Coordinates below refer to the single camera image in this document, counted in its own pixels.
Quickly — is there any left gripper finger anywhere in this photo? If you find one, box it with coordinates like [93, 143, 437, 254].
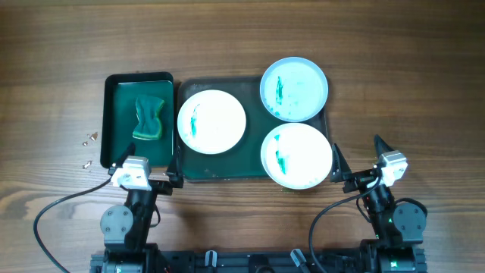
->
[166, 146, 183, 187]
[113, 143, 136, 168]

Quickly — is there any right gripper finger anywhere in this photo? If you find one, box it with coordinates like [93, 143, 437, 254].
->
[374, 134, 394, 156]
[330, 143, 352, 183]

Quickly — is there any small black water tray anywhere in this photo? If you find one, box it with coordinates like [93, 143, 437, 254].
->
[100, 72, 175, 168]

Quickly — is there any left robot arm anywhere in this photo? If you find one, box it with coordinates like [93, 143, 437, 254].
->
[90, 143, 183, 273]

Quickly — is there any green yellow sponge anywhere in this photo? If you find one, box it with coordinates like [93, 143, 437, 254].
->
[133, 95, 164, 140]

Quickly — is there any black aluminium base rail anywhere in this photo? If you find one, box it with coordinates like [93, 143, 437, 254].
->
[89, 248, 428, 273]

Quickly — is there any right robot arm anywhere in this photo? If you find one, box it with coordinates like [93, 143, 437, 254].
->
[325, 135, 427, 272]

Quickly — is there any white plate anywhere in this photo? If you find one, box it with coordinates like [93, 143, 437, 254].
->
[177, 89, 246, 155]
[261, 123, 332, 190]
[260, 57, 329, 122]

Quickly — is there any large dark serving tray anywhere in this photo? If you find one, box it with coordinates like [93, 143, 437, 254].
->
[175, 77, 329, 183]

